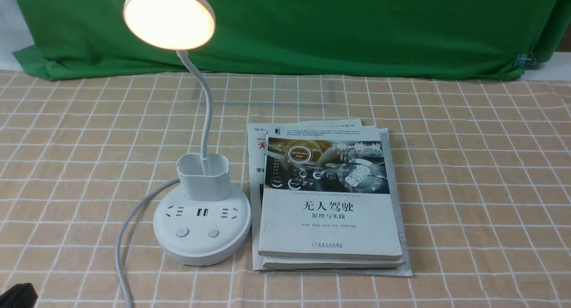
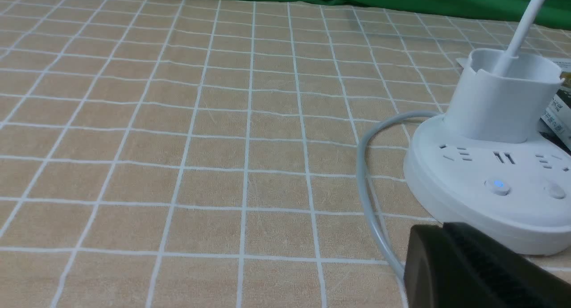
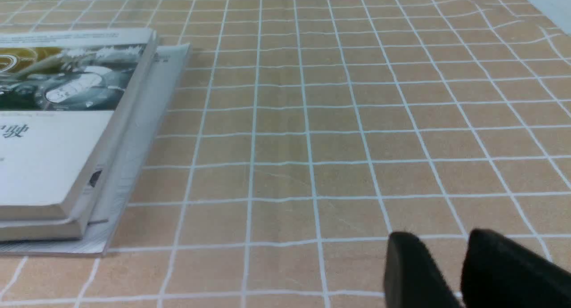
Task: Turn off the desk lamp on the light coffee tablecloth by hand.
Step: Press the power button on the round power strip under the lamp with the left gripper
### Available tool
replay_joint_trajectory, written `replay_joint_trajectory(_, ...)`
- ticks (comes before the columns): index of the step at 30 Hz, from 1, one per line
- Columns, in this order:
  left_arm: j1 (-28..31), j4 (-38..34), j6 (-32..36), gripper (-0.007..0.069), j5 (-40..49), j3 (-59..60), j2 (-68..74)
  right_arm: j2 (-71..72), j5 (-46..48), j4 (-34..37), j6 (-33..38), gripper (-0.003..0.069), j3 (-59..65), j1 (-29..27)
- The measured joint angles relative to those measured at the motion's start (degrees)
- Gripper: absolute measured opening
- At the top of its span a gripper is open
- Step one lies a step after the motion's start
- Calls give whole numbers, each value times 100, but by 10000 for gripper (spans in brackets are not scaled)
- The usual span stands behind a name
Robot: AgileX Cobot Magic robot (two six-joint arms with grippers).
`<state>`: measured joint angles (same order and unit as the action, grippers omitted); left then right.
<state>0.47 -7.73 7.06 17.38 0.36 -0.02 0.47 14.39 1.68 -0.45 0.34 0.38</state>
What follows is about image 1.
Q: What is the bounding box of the white desk lamp with socket base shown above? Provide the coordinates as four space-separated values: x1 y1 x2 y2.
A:
123 0 251 266

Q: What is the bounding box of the bottom book with red title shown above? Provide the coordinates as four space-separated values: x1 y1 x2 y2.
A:
247 123 413 278

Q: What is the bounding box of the top book with car cover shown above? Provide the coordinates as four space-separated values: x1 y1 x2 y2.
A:
258 136 403 261

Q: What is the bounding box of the checkered beige tablecloth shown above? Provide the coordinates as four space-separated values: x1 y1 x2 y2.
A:
0 70 571 308

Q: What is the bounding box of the green backdrop cloth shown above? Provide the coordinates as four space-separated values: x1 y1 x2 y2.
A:
14 0 570 80

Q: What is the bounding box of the blue binder clip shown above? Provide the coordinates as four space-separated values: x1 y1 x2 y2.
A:
514 52 537 69

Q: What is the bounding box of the black object at corner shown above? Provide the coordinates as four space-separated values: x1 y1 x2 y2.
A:
0 283 38 308

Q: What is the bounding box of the white lamp power cable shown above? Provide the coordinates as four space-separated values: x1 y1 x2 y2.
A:
115 177 181 308

